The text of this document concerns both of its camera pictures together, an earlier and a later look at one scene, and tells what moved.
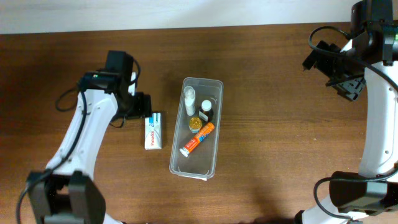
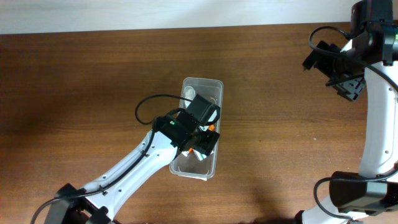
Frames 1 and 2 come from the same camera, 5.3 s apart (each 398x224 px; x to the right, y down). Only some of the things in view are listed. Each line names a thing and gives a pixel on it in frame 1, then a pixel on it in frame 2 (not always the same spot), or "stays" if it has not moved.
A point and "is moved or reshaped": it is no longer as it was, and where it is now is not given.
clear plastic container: [197, 134] stays
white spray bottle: [189, 98] stays
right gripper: [337, 76] stays
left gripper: [143, 106] to [206, 140]
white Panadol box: [153, 132] is moved or reshaped
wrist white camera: [132, 87] to [211, 119]
